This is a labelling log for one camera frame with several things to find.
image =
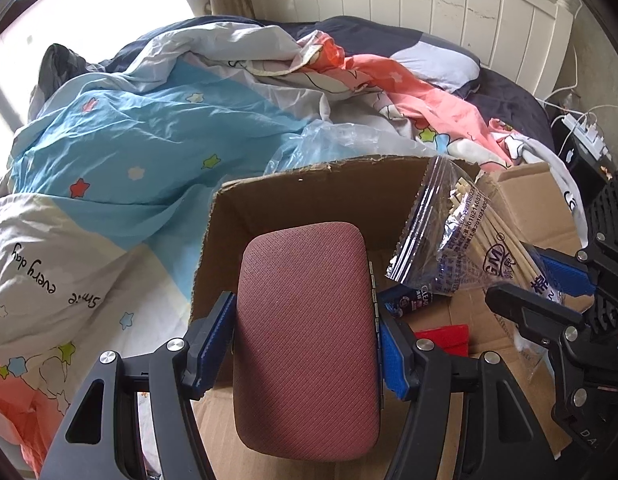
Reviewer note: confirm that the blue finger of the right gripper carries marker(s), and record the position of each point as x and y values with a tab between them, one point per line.
537	319
566	273

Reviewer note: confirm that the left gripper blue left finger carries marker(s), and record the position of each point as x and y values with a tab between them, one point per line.
208	340

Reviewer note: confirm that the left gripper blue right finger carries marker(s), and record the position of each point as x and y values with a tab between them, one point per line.
397	343

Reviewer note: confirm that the red gift box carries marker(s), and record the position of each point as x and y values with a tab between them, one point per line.
453	339

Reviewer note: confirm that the maroon glasses case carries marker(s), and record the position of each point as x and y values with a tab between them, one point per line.
305	366

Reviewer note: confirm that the cotton swabs plastic bag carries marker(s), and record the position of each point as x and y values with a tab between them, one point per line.
453	239

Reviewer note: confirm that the dark blue cylinder bottle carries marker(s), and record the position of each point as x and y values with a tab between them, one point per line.
399	300

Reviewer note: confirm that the brown cardboard box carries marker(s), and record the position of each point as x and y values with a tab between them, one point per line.
375	194

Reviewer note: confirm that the white power strip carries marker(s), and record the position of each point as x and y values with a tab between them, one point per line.
587	135

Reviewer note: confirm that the star patterned duvet cover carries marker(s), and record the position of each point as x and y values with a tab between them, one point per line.
106	198

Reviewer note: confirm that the white bed headboard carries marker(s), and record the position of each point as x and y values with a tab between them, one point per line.
523	40

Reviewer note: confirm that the dark blue pillow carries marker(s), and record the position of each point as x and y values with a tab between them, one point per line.
434	60

